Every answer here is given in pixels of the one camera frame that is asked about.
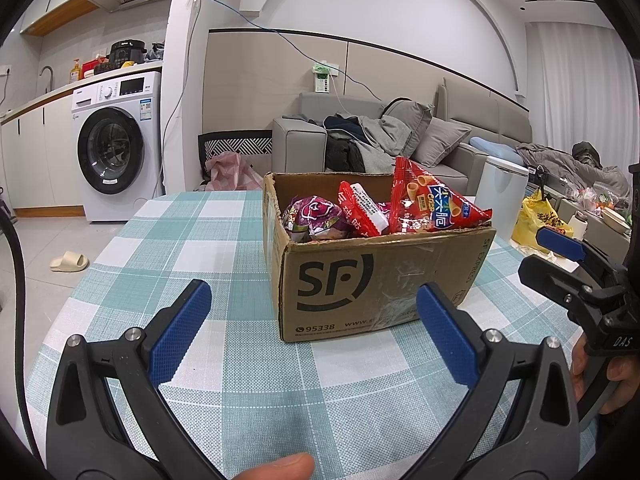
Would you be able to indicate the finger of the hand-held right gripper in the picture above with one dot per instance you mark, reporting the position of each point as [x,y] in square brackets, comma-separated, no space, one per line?
[550,275]
[562,242]

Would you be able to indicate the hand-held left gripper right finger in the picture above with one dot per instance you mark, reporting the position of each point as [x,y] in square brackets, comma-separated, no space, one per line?
[447,335]

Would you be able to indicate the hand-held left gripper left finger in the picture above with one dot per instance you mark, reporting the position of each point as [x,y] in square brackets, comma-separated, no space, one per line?
[182,330]

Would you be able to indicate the brown cardboard box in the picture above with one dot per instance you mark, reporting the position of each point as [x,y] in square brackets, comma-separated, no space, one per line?
[380,285]

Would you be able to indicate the large red snack bag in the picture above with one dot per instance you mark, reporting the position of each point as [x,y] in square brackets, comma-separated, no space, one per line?
[425,200]

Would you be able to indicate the small red snack packet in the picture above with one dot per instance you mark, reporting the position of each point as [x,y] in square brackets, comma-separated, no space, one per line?
[385,208]

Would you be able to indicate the red white snack packet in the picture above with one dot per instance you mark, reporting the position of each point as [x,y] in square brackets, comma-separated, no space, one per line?
[357,215]

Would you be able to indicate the purple snack bag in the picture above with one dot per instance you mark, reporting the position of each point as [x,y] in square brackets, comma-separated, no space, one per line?
[320,212]

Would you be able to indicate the person's right hand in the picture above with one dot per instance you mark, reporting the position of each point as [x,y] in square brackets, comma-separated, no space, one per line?
[580,370]

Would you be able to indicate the person's left hand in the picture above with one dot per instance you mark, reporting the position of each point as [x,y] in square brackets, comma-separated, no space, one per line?
[280,467]

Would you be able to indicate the yellow plastic bag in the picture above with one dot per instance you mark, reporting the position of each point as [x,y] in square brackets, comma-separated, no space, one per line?
[532,220]

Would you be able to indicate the low grey table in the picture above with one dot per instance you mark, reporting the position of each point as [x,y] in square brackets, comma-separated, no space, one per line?
[612,245]

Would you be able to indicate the white bowl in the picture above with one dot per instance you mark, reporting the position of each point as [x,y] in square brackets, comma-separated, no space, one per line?
[615,219]

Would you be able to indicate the grey blanket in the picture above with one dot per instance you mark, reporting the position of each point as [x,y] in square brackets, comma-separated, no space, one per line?
[550,165]

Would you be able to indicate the white trash bin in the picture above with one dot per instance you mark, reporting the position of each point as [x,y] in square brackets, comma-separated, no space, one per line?
[500,195]

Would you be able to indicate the teal checked tablecloth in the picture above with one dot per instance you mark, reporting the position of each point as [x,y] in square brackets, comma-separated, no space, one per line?
[210,240]

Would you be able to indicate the light blue pillow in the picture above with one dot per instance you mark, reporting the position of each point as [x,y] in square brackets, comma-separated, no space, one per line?
[495,147]

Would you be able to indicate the beige slipper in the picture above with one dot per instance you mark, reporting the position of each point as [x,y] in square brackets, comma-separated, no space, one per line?
[69,262]

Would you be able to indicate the white curtain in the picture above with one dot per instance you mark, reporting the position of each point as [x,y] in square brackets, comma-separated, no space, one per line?
[575,85]

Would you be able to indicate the light grey pillow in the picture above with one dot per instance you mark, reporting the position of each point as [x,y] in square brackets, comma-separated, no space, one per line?
[440,141]

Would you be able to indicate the pink plastic bag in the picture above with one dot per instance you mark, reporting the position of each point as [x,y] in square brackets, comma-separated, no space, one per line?
[230,170]

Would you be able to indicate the white washing machine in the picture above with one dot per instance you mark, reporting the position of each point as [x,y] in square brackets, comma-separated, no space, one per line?
[120,150]

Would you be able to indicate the large grey pillow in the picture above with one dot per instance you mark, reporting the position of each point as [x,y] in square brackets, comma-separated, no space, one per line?
[412,125]

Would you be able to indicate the black patterned chair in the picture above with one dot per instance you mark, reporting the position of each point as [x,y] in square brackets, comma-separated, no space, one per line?
[235,144]

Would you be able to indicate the grey jacket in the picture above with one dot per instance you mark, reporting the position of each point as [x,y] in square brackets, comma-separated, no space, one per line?
[382,147]

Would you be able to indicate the grey sofa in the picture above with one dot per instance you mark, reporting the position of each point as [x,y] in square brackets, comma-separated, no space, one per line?
[295,150]

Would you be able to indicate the dark clothes pile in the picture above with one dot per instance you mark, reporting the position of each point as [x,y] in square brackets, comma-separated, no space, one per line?
[342,150]

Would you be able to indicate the yellow bottle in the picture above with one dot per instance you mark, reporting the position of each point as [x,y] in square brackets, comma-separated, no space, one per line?
[75,74]

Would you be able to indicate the red box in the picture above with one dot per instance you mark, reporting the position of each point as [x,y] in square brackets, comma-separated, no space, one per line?
[94,66]

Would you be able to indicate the black pressure cooker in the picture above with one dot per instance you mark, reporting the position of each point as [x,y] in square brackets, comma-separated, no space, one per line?
[127,52]

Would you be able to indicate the metal faucet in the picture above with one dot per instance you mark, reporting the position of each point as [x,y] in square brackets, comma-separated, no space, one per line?
[47,72]

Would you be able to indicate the green white wall device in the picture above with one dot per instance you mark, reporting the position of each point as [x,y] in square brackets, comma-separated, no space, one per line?
[322,80]

